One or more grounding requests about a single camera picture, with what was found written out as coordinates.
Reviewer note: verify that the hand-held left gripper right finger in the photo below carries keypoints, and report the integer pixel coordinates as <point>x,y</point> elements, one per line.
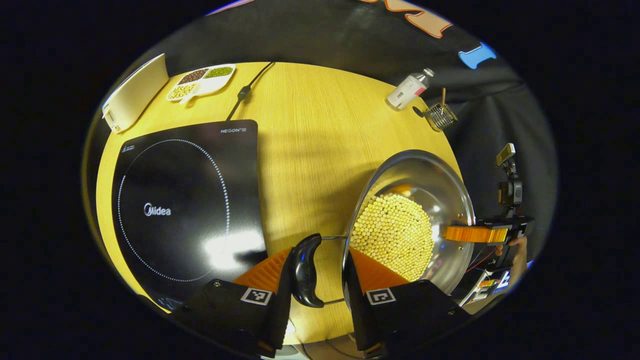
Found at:
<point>357,310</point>

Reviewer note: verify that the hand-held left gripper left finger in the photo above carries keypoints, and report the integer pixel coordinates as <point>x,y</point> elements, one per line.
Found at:
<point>281,320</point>

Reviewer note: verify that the white toaster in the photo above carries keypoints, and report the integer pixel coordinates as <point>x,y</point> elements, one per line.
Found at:
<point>137,92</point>

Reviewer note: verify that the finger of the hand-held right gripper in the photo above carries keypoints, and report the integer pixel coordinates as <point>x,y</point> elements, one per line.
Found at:
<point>470,234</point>

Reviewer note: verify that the black induction cooktop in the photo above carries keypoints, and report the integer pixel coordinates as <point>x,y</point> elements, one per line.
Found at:
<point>175,175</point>

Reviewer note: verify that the clear plastic bottle pink label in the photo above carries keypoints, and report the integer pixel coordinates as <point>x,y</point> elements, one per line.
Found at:
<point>407,90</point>

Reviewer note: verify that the white divided dish of beans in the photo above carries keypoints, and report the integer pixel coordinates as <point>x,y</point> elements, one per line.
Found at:
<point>205,82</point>

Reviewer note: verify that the wooden stick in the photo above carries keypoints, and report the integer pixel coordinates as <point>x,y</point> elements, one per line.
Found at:
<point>443,96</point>

